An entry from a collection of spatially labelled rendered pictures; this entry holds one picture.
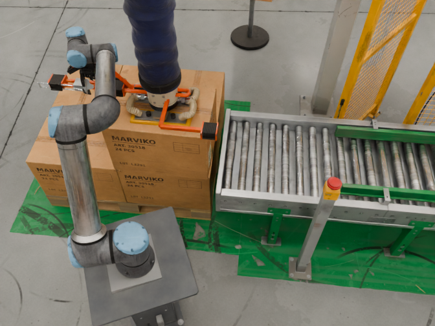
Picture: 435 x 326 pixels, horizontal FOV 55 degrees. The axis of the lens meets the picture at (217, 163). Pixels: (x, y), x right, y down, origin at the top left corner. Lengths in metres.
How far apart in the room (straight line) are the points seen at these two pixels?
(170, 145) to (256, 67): 1.98
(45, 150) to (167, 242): 1.18
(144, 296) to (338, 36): 2.23
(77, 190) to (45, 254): 1.47
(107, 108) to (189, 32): 3.05
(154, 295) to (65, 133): 0.88
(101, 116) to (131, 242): 0.57
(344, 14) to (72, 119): 2.12
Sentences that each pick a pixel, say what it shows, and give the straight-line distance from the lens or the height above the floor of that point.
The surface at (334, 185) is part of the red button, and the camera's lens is 2.04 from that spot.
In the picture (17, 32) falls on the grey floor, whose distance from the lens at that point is 5.05.
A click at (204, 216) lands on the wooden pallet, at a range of 3.01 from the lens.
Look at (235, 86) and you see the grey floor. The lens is 3.93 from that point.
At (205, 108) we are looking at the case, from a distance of 2.41.
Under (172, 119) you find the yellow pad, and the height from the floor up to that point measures 0.97.
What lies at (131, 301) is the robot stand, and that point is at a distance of 2.06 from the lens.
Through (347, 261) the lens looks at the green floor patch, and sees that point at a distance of 3.04.
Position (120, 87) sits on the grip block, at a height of 1.09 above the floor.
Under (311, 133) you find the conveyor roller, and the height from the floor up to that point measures 0.55.
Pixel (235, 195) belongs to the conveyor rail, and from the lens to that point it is 2.46.
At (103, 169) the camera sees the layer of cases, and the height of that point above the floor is 0.54.
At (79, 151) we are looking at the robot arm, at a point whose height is 1.43.
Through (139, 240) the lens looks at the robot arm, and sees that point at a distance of 1.86.
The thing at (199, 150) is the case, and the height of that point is 0.83.
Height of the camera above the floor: 2.67
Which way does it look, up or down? 53 degrees down
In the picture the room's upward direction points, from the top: straight up
